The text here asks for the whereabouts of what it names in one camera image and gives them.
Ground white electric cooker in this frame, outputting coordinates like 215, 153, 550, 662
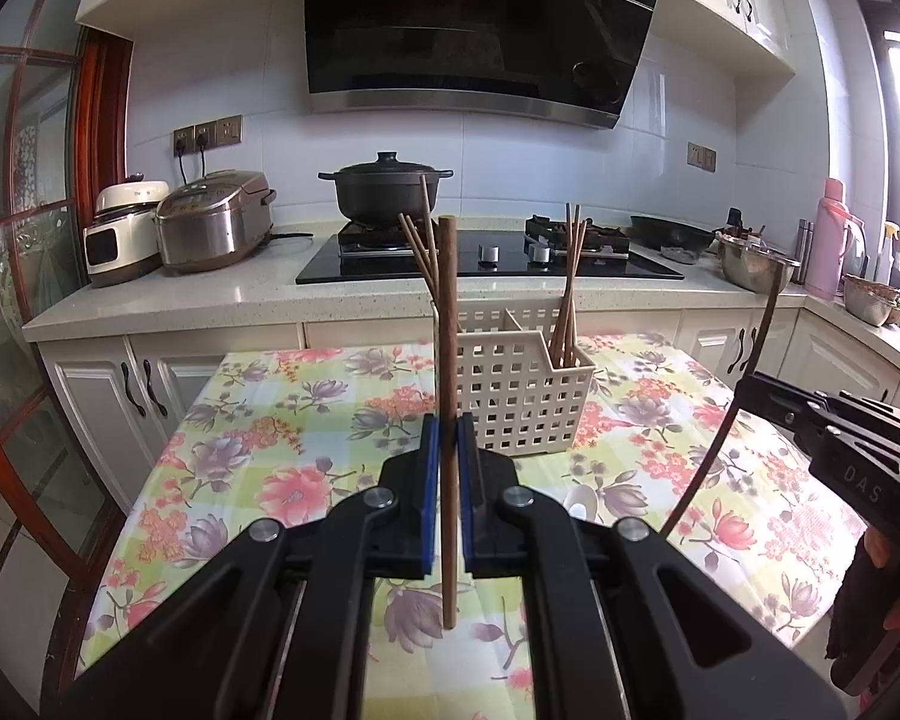
82, 180, 171, 287

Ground large steel bowl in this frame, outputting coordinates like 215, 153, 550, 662
715, 231, 802, 293

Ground black glass gas cooktop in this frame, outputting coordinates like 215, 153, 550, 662
295, 214, 685, 286

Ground white ceramic spoon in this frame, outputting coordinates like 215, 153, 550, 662
562, 484, 602, 524

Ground red framed glass door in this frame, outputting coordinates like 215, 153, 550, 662
0, 37, 132, 691

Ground black range hood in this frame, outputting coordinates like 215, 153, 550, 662
304, 0, 665, 130

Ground pink thermos jug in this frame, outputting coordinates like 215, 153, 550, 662
804, 178, 866, 301

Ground black wok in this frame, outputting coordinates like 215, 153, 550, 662
628, 214, 717, 252

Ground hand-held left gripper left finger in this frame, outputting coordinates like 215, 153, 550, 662
41, 412, 442, 720

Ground black cooking pot with lid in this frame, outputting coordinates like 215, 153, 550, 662
318, 151, 455, 227

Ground white plastic utensil basket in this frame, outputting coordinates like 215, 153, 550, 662
439, 306, 597, 458

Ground silver rice cooker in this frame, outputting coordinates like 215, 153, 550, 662
155, 169, 277, 272

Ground white kitchen counter cabinets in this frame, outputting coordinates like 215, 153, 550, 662
21, 229, 900, 533

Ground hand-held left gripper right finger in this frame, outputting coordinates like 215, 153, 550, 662
456, 412, 848, 720

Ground small steel bowl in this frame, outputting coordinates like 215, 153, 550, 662
842, 274, 900, 326

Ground floral tablecloth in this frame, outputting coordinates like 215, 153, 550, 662
75, 330, 871, 720

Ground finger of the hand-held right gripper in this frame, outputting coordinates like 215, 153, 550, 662
733, 371, 900, 466

